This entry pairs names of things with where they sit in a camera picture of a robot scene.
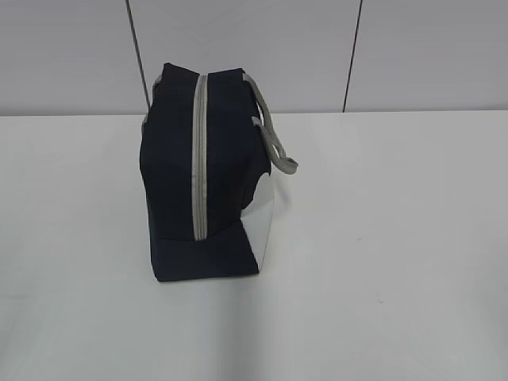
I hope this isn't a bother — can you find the navy blue lunch bag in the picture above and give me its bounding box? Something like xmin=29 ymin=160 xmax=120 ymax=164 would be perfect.
xmin=139 ymin=63 xmax=298 ymax=282

